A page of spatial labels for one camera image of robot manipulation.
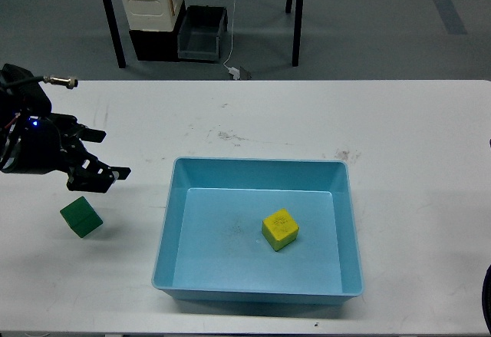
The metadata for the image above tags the black table leg left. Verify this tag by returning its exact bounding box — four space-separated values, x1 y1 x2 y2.
102 0 127 68

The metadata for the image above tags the black box under crate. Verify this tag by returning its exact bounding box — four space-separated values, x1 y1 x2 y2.
129 2 186 62

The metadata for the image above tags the white power adapter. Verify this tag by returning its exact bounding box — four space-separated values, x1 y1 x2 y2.
228 67 241 81

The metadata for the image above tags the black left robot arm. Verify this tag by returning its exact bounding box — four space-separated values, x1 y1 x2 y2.
1 64 130 193

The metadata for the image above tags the light blue plastic box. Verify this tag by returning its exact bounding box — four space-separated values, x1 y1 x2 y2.
152 157 364 306

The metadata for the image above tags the black table leg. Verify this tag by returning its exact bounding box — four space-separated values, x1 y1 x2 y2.
102 0 127 68
285 0 304 67

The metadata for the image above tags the green block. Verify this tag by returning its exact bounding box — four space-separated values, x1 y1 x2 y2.
60 197 104 238

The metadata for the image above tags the white hanging cable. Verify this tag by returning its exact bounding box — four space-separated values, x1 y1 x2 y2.
222 0 237 70

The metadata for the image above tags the grey plastic bin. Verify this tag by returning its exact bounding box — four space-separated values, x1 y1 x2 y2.
177 5 228 62

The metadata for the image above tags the black table leg right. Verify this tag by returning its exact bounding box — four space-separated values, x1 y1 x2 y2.
285 0 304 67

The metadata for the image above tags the yellow block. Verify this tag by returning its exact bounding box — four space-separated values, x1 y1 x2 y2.
262 208 300 252

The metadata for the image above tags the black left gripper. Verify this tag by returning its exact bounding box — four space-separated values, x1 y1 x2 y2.
1 114 131 193

